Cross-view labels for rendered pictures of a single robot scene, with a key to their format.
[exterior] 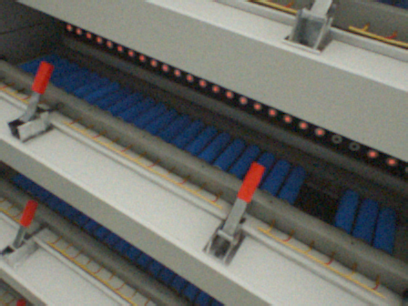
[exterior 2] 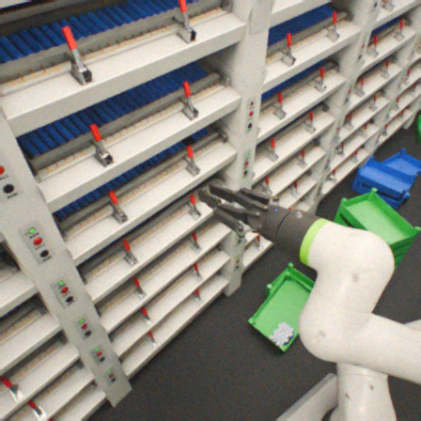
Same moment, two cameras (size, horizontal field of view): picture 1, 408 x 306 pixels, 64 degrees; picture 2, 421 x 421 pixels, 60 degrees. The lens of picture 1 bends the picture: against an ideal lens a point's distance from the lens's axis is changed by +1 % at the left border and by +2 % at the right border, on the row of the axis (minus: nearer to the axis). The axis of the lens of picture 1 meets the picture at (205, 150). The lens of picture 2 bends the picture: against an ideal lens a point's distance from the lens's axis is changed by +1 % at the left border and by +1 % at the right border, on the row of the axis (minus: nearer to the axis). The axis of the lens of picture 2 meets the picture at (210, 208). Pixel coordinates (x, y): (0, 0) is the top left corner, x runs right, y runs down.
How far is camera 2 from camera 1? 87 cm
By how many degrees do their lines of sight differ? 57
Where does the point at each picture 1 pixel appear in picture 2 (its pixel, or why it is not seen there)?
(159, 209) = (175, 183)
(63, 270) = (146, 243)
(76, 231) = (132, 234)
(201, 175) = (168, 164)
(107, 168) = (149, 194)
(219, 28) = (180, 131)
